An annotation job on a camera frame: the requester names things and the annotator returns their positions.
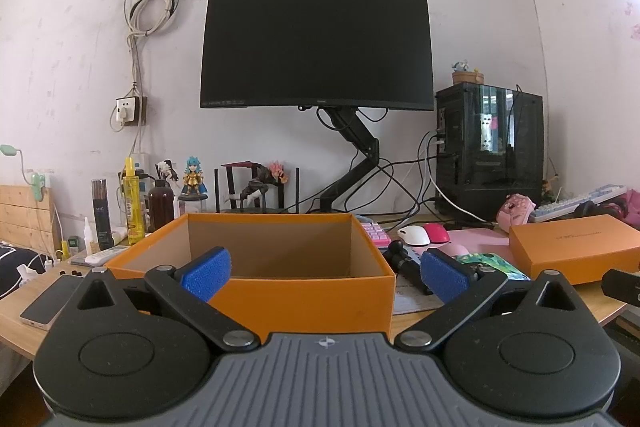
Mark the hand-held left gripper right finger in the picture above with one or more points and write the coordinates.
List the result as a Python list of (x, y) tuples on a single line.
[(442, 274)]

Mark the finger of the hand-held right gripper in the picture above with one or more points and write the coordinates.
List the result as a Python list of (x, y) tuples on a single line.
[(622, 288)]

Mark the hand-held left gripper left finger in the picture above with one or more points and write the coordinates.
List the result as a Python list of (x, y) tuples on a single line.
[(207, 274)]

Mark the orange box lid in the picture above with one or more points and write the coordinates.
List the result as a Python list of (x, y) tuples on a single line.
[(570, 242)]

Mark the orange cardboard box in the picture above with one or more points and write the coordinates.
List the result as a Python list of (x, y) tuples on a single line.
[(310, 302)]

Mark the wooden desktop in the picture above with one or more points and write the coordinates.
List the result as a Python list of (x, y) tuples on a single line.
[(12, 312)]

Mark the black handheld stick device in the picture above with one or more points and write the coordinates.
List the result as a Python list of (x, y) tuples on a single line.
[(407, 263)]

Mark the white paper sheet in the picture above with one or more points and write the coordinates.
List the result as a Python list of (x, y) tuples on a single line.
[(415, 302)]

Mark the pink white computer mouse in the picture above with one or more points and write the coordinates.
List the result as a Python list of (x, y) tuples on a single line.
[(482, 239)]

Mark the green printed packet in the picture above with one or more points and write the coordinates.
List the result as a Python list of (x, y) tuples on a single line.
[(500, 268)]

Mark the pink keypad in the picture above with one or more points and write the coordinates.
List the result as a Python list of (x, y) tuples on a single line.
[(378, 234)]

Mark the dark brown bottle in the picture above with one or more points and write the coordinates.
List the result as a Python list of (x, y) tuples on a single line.
[(160, 209)]

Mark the black red headphones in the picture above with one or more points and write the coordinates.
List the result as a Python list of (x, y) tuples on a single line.
[(600, 210)]

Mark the pink cloth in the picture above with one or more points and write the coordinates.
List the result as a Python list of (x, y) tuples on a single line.
[(632, 207)]

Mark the blue haired gold figurine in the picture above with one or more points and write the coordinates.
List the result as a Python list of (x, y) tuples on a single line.
[(193, 184)]

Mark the white tube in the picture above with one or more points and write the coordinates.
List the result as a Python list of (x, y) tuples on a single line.
[(118, 239)]

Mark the yellow liquid bottle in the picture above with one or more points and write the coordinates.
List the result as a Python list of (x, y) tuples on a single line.
[(133, 207)]

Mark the white blue keyboard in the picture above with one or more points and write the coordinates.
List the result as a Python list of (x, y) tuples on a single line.
[(575, 199)]

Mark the dark figurine with pink hair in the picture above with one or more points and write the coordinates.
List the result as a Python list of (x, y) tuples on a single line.
[(260, 187)]

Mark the white remote control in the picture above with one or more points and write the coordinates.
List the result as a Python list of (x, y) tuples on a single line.
[(106, 255)]

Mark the white black small figurine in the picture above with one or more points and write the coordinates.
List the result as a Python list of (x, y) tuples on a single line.
[(167, 170)]

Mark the small brown figurine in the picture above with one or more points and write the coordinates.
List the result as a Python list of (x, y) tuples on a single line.
[(549, 192)]

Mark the tall black bottle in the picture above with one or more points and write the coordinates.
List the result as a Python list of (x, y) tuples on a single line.
[(101, 214)]

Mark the small white bottle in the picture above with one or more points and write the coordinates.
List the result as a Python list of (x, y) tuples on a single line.
[(88, 237)]

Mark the black glass computer case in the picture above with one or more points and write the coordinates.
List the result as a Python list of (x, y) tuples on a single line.
[(487, 152)]

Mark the white smartphone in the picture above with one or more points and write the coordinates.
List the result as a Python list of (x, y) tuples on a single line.
[(47, 302)]

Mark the wooden headboard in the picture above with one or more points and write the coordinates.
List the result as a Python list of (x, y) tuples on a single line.
[(25, 219)]

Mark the black white bedding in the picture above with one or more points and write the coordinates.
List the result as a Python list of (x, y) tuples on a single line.
[(15, 269)]

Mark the green clip lamp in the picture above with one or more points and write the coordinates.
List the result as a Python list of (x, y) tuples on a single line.
[(36, 181)]

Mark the small blue figurine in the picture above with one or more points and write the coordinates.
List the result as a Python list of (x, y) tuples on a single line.
[(460, 66)]

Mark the black computer monitor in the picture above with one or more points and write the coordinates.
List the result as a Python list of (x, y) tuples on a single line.
[(316, 47)]

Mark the white wall socket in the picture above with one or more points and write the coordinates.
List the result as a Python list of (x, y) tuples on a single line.
[(127, 111)]

